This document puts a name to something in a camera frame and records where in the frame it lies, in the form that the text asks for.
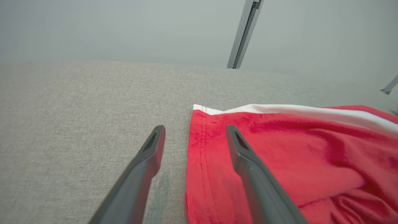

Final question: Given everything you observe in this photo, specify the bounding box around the red shorts white trim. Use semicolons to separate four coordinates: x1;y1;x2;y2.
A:
185;104;398;224

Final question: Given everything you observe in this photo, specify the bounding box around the grey fabric sofa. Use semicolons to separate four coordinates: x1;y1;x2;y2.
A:
0;60;398;224

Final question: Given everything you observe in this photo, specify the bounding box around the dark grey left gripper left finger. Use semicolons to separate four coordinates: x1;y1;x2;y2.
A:
88;125;166;224

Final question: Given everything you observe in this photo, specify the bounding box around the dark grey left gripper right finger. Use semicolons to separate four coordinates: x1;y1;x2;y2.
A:
226;124;309;224

